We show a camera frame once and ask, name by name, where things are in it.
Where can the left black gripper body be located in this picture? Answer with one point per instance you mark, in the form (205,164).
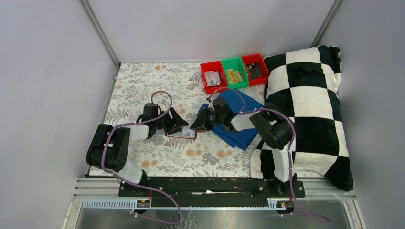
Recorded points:
(165,122)

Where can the floral patterned table mat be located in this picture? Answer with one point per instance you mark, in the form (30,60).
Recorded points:
(181,85)

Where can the blue folded cloth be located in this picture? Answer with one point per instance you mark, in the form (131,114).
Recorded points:
(244,132)

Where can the black cards in bin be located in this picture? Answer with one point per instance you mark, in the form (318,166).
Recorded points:
(254,70)

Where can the left red plastic bin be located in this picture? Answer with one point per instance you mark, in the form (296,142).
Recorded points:
(213,66)

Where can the red plastic bin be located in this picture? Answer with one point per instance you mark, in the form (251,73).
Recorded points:
(248,59)
(213,66)

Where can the green plastic bin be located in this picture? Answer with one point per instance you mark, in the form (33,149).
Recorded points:
(238,65)

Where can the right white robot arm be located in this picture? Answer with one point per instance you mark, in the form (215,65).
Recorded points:
(275,128)

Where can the red leather card holder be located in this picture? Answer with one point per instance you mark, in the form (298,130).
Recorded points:
(178,135)

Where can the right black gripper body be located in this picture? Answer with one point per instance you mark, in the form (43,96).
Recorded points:
(217,119)

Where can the right red plastic bin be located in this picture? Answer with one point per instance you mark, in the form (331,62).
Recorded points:
(248,59)

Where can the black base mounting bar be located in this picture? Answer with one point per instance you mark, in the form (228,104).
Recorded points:
(211,191)

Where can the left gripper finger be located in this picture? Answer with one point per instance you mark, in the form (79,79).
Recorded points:
(176,119)
(173,131)

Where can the silver cards in bin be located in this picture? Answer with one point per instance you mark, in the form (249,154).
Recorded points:
(212,78)

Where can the black white checkered pillow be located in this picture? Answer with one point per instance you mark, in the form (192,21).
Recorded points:
(303,84)

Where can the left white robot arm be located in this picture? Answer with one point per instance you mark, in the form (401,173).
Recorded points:
(109,147)

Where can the gold cards in bin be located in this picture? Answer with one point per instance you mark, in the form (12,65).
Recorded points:
(234,76)

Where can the white gold VIP card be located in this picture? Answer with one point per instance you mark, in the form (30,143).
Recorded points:
(188,133)

